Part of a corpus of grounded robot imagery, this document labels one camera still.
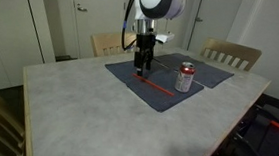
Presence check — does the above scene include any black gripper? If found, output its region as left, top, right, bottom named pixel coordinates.
left=133, top=32, right=157, bottom=78

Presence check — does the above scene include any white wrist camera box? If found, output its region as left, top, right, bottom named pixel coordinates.
left=153, top=31, right=176, bottom=46

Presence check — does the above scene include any dark blue cloth placemat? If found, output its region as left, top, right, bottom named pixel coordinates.
left=150, top=50, right=236, bottom=91
left=101, top=53, right=207, bottom=117

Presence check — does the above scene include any tall white closet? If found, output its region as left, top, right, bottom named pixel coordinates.
left=0, top=0, right=61, bottom=95

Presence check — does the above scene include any red and silver soda can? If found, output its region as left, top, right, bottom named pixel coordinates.
left=174, top=60, right=197, bottom=94

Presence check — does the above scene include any silver door lever handle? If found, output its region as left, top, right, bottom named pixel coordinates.
left=76, top=3, right=89, bottom=14
left=194, top=15, right=205, bottom=23

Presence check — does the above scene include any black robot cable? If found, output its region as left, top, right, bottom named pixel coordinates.
left=121, top=0, right=142, bottom=53

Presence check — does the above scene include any red plastic straw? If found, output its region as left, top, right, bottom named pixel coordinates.
left=130, top=72, right=178, bottom=98

